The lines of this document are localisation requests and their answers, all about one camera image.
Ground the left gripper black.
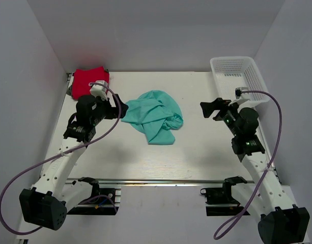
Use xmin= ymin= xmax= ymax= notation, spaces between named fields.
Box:
xmin=91 ymin=94 xmax=128 ymax=126

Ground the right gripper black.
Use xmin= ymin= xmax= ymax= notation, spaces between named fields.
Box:
xmin=201 ymin=98 xmax=243 ymax=137

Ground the teal t-shirt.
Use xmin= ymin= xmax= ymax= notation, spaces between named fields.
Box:
xmin=122 ymin=90 xmax=184 ymax=145

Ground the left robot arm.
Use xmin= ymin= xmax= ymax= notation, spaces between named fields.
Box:
xmin=19 ymin=94 xmax=128 ymax=230

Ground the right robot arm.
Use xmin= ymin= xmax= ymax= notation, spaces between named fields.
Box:
xmin=200 ymin=98 xmax=309 ymax=243

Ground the white plastic basket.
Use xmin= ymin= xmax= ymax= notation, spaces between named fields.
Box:
xmin=210 ymin=56 xmax=268 ymax=101

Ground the folded red t-shirt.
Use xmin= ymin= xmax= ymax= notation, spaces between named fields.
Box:
xmin=71 ymin=67 xmax=109 ymax=100

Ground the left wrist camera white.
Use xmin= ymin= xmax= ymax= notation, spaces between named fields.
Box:
xmin=89 ymin=80 xmax=108 ymax=101

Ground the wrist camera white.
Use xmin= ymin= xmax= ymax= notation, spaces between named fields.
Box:
xmin=89 ymin=80 xmax=108 ymax=101
xmin=229 ymin=87 xmax=250 ymax=106

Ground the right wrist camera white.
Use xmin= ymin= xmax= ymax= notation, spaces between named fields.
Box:
xmin=229 ymin=87 xmax=250 ymax=106

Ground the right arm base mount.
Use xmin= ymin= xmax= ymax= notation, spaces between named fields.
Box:
xmin=200 ymin=176 xmax=247 ymax=217

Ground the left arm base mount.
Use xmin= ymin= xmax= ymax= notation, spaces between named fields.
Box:
xmin=67 ymin=177 xmax=121 ymax=216

